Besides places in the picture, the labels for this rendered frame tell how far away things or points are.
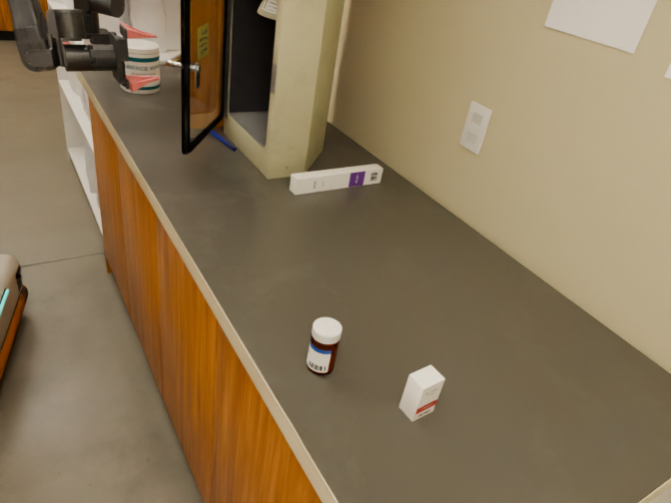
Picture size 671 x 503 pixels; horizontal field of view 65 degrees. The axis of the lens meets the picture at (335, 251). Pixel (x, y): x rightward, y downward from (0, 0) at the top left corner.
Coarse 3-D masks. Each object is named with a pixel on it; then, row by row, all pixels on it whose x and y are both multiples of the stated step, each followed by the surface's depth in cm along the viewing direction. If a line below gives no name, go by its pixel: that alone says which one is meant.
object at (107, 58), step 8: (112, 32) 120; (112, 40) 119; (88, 48) 117; (96, 48) 117; (104, 48) 118; (112, 48) 118; (96, 56) 116; (104, 56) 117; (112, 56) 118; (96, 64) 117; (104, 64) 118; (112, 64) 119; (120, 64) 120; (120, 72) 120; (120, 80) 121
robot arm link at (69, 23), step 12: (48, 12) 112; (60, 12) 111; (72, 12) 112; (48, 24) 112; (60, 24) 112; (72, 24) 112; (84, 24) 116; (48, 36) 113; (60, 36) 113; (72, 36) 113; (84, 36) 115; (36, 60) 113; (48, 60) 113
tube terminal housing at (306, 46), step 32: (288, 0) 115; (320, 0) 119; (288, 32) 119; (320, 32) 123; (288, 64) 124; (320, 64) 129; (288, 96) 128; (320, 96) 138; (224, 128) 159; (288, 128) 133; (320, 128) 148; (256, 160) 143; (288, 160) 138
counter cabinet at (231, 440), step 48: (96, 144) 202; (144, 240) 156; (144, 288) 170; (192, 288) 119; (144, 336) 186; (192, 336) 127; (192, 384) 136; (240, 384) 101; (192, 432) 146; (240, 432) 107; (240, 480) 113; (288, 480) 88
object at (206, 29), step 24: (192, 0) 115; (216, 0) 130; (192, 24) 118; (216, 24) 134; (192, 48) 121; (216, 48) 137; (192, 72) 124; (216, 72) 141; (192, 96) 127; (216, 96) 145; (192, 120) 130
